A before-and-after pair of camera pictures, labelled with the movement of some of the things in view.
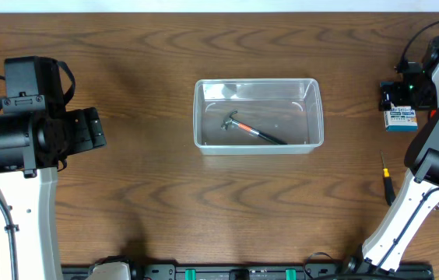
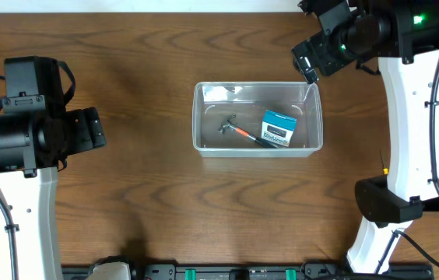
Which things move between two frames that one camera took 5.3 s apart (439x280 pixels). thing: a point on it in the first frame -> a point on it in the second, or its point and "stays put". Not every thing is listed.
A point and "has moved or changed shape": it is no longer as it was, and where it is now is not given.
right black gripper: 395,96 -> 306,57
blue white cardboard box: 400,118 has moved or changed shape
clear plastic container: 289,110 stays put
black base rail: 263,271 stays put
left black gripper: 92,127 stays put
